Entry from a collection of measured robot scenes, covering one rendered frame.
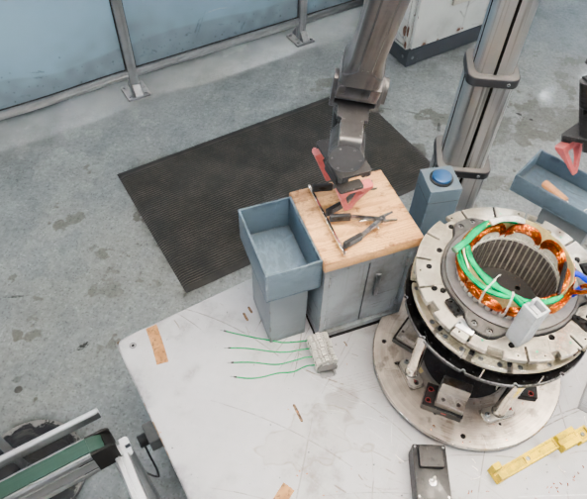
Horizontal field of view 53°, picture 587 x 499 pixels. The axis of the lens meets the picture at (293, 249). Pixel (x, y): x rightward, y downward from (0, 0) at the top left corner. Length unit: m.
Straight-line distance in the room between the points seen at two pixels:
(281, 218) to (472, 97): 0.49
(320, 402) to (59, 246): 1.61
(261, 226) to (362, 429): 0.45
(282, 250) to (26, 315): 1.44
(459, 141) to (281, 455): 0.80
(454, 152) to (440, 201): 0.21
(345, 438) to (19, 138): 2.35
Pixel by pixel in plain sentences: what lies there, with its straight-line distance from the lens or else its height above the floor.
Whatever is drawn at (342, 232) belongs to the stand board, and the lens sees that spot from 1.09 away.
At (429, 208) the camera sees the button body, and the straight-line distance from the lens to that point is 1.28.
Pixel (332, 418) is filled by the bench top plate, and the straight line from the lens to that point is 1.21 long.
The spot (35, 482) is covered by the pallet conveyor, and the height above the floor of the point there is 0.76.
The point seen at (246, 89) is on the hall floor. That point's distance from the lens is 3.18.
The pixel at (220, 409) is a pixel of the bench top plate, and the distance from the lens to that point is 1.22.
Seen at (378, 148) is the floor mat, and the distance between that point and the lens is 2.86.
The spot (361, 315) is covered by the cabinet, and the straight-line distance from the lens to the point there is 1.28.
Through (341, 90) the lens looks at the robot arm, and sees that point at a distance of 0.93.
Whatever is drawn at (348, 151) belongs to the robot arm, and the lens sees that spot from 0.92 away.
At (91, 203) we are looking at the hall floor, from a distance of 2.70.
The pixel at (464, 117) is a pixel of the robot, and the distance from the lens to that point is 1.38.
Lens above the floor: 1.90
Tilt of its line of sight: 52 degrees down
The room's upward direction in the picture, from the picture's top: 2 degrees clockwise
